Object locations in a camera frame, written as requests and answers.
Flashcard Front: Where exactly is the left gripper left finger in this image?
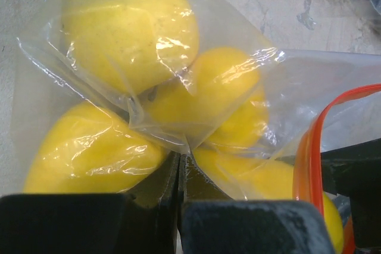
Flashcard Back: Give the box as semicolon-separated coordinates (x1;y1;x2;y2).
1;153;180;253

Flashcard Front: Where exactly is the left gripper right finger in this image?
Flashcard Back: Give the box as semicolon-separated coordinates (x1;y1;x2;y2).
178;155;335;253

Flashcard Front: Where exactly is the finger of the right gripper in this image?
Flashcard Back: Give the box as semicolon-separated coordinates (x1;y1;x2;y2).
321;139;380;248

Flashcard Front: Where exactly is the yellow fake fruit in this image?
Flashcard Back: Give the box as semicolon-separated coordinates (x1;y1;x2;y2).
23;102;168;194
193;146;345;253
62;0;199;93
142;46;268;152

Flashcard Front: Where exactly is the clear zip bag red seal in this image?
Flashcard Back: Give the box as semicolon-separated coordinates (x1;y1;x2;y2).
11;0;380;253

